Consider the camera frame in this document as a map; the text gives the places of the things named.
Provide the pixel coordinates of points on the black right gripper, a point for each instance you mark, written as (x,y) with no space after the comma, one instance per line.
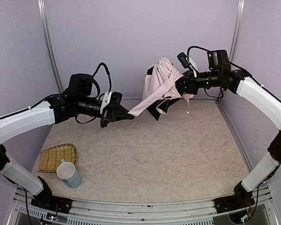
(190,82)

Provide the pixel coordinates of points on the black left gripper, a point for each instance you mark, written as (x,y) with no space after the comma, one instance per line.
(107,115)

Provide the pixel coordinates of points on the pink black folding umbrella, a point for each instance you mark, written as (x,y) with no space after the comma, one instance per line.
(160,90)

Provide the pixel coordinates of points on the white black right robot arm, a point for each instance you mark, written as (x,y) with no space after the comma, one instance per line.
(226,75)

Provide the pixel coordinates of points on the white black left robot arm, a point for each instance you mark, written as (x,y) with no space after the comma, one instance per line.
(81,97)

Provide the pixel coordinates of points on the light blue cup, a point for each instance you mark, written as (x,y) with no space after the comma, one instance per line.
(69,174)

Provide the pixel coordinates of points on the woven bamboo tray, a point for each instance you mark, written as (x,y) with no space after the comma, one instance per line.
(52,157)

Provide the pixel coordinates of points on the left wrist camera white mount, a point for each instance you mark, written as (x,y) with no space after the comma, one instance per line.
(111,99)

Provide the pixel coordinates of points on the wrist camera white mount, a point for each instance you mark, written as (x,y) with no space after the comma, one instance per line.
(188,62)
(111,99)

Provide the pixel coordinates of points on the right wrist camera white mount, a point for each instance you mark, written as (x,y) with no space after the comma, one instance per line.
(188,62)

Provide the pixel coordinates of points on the right aluminium corner post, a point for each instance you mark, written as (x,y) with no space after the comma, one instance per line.
(237,29)

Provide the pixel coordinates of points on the aluminium front rail frame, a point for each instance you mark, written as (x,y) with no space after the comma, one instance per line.
(193,212)

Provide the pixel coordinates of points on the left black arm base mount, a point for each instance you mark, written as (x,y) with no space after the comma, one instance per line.
(46,200)

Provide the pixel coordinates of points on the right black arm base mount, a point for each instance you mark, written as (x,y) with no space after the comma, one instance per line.
(240,199)

